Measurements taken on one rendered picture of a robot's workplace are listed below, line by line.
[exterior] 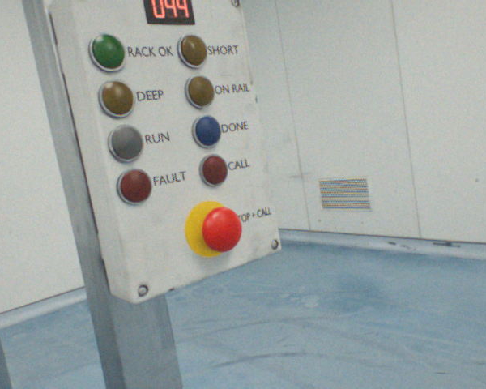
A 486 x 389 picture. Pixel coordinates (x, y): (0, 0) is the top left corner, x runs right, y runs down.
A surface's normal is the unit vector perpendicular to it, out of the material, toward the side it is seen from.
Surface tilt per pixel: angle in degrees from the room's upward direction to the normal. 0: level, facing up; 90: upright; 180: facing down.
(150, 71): 90
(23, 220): 90
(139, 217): 90
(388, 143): 90
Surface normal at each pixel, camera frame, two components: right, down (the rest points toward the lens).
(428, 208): -0.80, 0.21
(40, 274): 0.58, 0.00
